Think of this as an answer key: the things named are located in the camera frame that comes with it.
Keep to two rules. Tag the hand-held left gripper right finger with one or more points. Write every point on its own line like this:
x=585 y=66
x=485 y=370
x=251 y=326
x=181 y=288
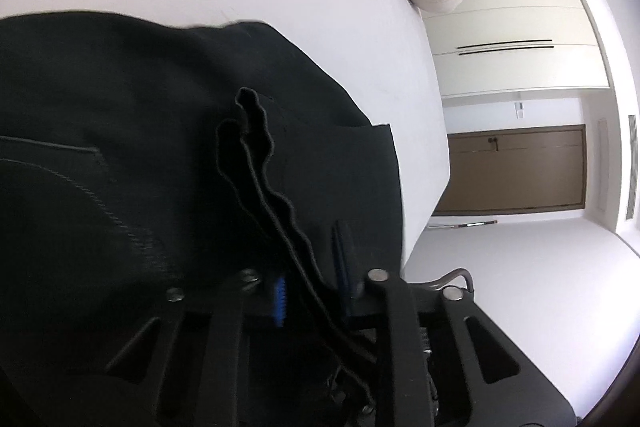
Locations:
x=343 y=257

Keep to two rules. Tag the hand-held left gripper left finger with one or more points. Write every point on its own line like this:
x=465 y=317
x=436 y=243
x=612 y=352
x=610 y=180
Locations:
x=279 y=302

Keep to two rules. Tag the black pants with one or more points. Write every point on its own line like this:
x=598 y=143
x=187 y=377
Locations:
x=150 y=157

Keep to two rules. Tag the thin stick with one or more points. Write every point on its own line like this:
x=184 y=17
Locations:
x=465 y=224

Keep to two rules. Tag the brown wooden door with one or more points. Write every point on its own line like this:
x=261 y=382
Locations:
x=520 y=169

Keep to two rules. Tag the white wardrobe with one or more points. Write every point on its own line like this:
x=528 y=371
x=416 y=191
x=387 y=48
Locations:
x=515 y=12

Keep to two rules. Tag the white wall switch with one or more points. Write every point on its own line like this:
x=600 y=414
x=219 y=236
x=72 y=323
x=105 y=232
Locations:
x=520 y=111

